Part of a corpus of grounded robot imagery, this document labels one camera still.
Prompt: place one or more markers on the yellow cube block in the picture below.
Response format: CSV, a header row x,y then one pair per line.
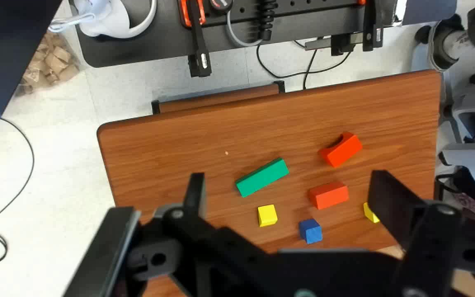
x,y
268,215

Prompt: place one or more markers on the orange black clamp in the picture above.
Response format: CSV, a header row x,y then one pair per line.
x,y
199,39

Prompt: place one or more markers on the pile of wood chips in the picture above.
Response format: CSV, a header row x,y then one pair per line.
x,y
48,67

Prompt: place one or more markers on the blue cube block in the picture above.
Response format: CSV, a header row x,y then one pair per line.
x,y
311,232

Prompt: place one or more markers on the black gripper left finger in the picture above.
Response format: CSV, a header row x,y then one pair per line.
x,y
195,192

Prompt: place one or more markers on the blue panel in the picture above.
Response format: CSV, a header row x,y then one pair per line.
x,y
7,50

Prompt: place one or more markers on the orange rectangular block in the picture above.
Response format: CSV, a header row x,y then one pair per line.
x,y
329,197

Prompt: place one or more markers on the red arch block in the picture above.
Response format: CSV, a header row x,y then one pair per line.
x,y
344,151

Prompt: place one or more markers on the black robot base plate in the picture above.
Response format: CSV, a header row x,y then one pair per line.
x,y
156,34

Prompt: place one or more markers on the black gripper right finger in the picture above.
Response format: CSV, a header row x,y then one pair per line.
x,y
395,200

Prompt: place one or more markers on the small yellow block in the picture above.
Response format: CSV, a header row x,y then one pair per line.
x,y
368,214

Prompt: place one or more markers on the black power strip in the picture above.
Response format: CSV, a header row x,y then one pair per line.
x,y
304,6

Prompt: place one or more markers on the green rectangular block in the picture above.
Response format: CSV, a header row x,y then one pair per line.
x,y
263,177

